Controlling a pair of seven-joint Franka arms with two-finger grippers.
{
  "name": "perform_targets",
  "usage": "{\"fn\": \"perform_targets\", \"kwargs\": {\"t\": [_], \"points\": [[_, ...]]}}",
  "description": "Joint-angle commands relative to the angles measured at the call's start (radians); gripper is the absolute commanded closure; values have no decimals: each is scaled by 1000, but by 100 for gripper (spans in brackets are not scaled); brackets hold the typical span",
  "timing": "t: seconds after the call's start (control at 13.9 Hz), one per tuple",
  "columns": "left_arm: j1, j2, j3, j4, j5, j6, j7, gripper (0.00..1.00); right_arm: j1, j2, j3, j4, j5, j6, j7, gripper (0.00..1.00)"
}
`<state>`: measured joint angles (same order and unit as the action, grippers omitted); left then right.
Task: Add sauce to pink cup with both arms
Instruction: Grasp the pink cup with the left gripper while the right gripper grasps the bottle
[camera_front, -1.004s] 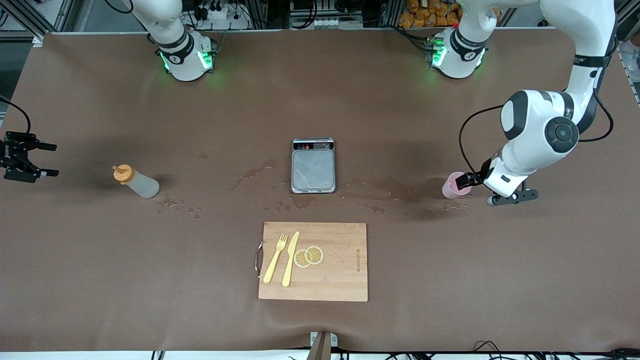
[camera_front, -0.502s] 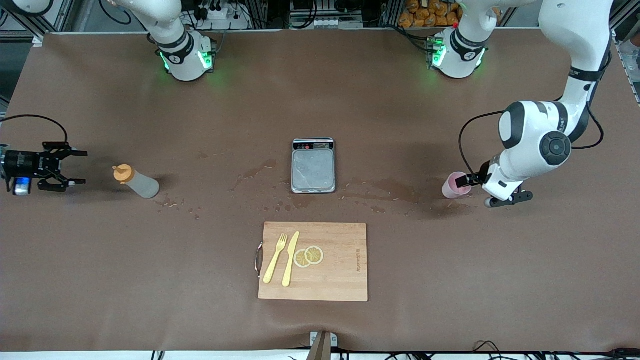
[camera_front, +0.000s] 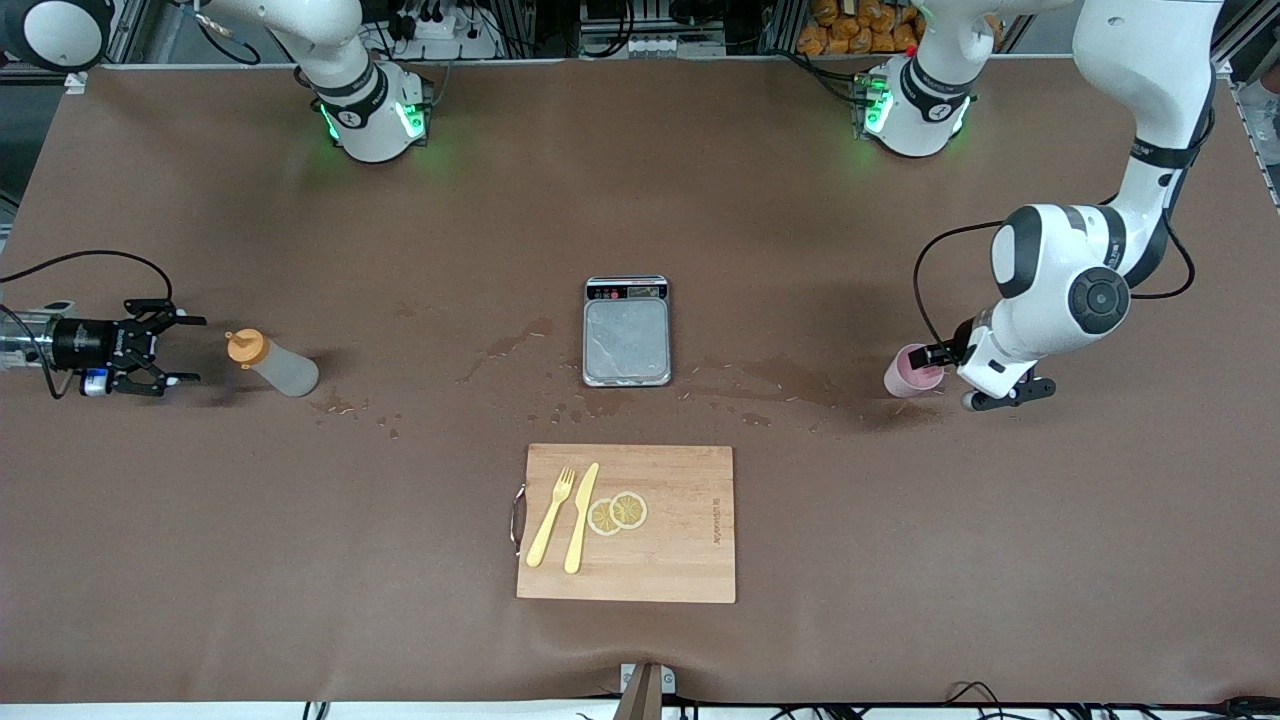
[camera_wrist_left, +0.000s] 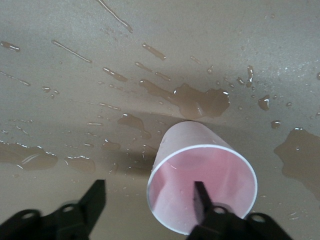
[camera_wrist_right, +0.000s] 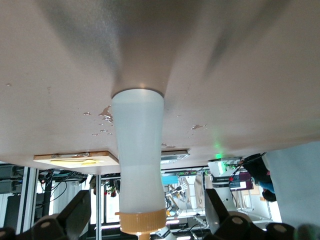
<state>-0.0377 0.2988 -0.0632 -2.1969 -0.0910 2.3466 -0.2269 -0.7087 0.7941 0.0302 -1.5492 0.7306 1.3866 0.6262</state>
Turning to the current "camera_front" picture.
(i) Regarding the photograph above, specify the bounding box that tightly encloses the pink plastic cup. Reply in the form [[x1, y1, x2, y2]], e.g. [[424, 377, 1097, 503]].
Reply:
[[884, 343, 946, 399]]

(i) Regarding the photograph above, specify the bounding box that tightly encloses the sauce bottle with orange cap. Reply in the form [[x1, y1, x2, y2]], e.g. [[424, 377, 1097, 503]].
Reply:
[[225, 329, 321, 399]]

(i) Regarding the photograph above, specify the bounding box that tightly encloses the silver digital kitchen scale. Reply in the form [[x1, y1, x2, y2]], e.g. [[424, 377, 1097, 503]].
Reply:
[[583, 276, 672, 388]]

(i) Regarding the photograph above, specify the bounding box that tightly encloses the orange snack bag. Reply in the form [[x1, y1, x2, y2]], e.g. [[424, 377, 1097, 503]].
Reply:
[[797, 0, 926, 56]]

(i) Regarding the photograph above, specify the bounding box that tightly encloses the yellow plastic knife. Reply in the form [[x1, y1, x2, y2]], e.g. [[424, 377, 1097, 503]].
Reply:
[[564, 462, 600, 575]]

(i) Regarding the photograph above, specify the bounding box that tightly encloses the white power strip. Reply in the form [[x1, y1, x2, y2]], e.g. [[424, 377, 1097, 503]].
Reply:
[[398, 8, 501, 61]]

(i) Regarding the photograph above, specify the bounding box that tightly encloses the white terminal block row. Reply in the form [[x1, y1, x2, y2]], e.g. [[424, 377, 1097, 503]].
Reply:
[[578, 32, 728, 59]]

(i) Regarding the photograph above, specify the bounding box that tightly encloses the yellow plastic fork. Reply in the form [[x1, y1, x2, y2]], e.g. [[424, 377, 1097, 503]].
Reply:
[[526, 466, 577, 569]]

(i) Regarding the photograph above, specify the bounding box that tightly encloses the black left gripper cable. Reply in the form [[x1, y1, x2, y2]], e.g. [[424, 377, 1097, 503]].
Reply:
[[913, 220, 1006, 351]]

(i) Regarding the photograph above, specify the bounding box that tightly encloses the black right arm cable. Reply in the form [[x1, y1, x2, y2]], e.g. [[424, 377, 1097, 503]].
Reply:
[[0, 250, 176, 301]]

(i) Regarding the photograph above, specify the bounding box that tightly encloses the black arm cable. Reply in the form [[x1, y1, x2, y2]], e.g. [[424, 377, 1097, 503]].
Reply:
[[0, 250, 176, 301], [1130, 220, 1196, 299]]

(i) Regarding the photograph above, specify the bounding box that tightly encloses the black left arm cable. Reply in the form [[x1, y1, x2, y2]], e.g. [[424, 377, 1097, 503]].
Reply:
[[1130, 220, 1196, 299]]

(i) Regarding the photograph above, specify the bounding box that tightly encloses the wooden cutting board with handle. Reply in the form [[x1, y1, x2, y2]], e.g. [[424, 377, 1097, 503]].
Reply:
[[511, 444, 737, 604]]

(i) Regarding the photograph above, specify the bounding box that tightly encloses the aluminium frame rail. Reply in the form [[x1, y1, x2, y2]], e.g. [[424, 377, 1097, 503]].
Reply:
[[1228, 60, 1280, 213]]

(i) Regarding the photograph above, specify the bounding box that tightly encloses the metal table edge bracket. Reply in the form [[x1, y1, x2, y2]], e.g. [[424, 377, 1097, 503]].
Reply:
[[618, 661, 678, 720]]

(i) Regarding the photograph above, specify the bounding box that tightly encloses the black floor cable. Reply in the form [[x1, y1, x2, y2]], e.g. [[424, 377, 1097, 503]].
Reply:
[[945, 680, 1280, 720]]

